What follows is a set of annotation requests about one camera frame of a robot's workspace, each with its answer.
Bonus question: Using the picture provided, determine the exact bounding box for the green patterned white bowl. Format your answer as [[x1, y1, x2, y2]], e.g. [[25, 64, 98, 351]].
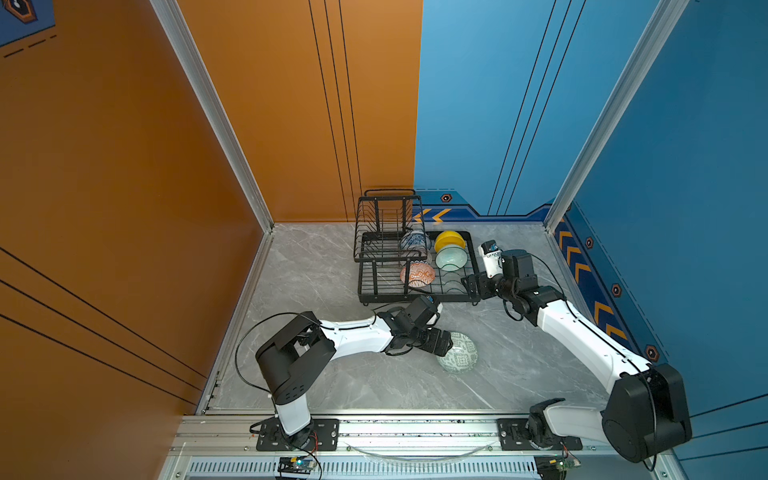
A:
[[437, 332, 479, 374]]

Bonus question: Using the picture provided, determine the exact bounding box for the light green bowl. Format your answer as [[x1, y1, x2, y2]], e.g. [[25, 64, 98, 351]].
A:
[[435, 245, 469, 272]]

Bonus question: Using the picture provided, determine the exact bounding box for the yellow bowl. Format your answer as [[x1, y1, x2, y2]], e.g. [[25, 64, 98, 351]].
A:
[[434, 230, 467, 253]]

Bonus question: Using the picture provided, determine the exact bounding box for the blue white floral bowl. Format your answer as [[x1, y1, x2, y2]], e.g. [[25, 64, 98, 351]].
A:
[[400, 230, 430, 256]]

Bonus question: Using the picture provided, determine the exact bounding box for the orange patterned bowl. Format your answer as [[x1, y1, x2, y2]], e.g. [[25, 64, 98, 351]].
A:
[[400, 261, 436, 288]]

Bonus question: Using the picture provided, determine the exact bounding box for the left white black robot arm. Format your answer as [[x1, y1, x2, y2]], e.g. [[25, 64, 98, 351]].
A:
[[255, 295, 453, 449]]

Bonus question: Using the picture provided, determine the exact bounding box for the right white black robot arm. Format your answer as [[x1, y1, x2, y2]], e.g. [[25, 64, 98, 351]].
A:
[[465, 240, 693, 463]]

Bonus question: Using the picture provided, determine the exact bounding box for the right green circuit board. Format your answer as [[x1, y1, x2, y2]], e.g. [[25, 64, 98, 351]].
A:
[[534, 457, 582, 480]]

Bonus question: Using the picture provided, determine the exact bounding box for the green circuit board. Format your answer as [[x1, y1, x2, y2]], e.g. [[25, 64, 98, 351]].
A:
[[534, 457, 582, 480], [277, 456, 320, 479]]

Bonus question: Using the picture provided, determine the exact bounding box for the left green circuit board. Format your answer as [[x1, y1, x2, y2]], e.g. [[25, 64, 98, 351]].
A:
[[277, 456, 320, 479]]

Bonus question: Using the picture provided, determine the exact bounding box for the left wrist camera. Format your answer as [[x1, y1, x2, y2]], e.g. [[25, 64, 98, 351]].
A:
[[424, 296, 443, 327]]

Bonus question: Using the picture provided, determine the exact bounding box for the black wire dish rack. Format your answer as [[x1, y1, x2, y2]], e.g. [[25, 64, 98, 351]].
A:
[[353, 188, 479, 304]]

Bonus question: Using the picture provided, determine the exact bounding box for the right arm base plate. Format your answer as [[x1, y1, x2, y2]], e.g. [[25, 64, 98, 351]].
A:
[[496, 417, 583, 451]]

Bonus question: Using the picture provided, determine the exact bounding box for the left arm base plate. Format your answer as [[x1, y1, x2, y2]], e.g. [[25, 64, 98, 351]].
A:
[[249, 417, 340, 452]]

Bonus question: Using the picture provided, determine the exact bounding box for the aluminium front rail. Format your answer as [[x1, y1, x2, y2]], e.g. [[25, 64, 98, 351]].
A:
[[159, 412, 686, 479]]

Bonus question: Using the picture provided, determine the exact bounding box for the right aluminium corner post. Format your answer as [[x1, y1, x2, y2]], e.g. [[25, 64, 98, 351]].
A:
[[543, 0, 689, 234]]

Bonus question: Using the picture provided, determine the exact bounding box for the aluminium corner post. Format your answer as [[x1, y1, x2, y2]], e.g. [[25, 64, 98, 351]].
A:
[[150, 0, 274, 235], [543, 0, 689, 234]]

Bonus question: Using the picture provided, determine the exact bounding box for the left aluminium corner post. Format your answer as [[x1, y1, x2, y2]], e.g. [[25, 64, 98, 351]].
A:
[[150, 0, 274, 235]]

